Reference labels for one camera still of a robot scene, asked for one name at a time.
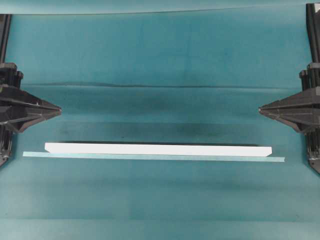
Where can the light blue tape strip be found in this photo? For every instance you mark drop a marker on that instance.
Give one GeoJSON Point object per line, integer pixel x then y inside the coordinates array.
{"type": "Point", "coordinates": [262, 159]}

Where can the teal table cloth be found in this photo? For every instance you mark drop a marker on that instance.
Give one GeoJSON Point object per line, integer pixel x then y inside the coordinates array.
{"type": "Point", "coordinates": [170, 77]}

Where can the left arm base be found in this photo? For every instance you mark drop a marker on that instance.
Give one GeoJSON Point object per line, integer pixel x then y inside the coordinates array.
{"type": "Point", "coordinates": [5, 144]}

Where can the black frame post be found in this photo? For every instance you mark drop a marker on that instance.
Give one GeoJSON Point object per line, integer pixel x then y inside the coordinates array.
{"type": "Point", "coordinates": [5, 22]}
{"type": "Point", "coordinates": [313, 30]}

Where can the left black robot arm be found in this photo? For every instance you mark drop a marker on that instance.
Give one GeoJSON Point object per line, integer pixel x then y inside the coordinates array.
{"type": "Point", "coordinates": [19, 109]}

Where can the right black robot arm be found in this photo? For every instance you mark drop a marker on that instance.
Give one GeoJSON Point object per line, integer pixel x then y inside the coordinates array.
{"type": "Point", "coordinates": [300, 111]}

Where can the long white wooden board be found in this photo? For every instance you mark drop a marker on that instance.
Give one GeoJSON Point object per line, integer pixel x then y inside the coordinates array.
{"type": "Point", "coordinates": [158, 149]}

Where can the left black frame post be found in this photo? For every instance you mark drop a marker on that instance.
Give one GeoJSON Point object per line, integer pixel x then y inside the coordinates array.
{"type": "Point", "coordinates": [5, 22]}

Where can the right black frame post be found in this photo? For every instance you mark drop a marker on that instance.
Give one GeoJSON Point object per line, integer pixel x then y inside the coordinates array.
{"type": "Point", "coordinates": [313, 30]}

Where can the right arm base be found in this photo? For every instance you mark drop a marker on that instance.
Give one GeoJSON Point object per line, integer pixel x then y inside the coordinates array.
{"type": "Point", "coordinates": [312, 139]}

